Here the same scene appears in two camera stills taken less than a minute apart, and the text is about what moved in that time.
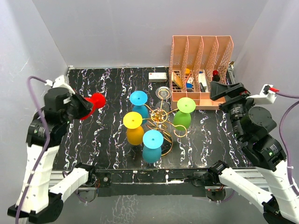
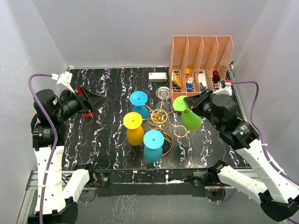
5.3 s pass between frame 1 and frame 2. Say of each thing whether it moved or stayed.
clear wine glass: stayed
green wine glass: moved
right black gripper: moved
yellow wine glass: stayed
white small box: stayed
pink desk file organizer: stayed
